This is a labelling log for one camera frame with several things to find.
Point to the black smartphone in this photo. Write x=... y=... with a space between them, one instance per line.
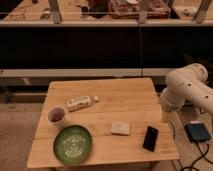
x=150 y=138

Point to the white sponge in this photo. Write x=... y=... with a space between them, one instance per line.
x=120 y=128

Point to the wooden table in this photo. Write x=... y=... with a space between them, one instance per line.
x=132 y=100

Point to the long workbench shelf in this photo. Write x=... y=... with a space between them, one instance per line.
x=110 y=13

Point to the green plate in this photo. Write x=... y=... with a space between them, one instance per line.
x=72 y=145

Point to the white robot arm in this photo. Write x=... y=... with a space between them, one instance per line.
x=187 y=83

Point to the white paper cup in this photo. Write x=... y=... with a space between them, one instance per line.
x=57 y=117

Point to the black foot pedal box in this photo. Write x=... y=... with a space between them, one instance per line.
x=197 y=132

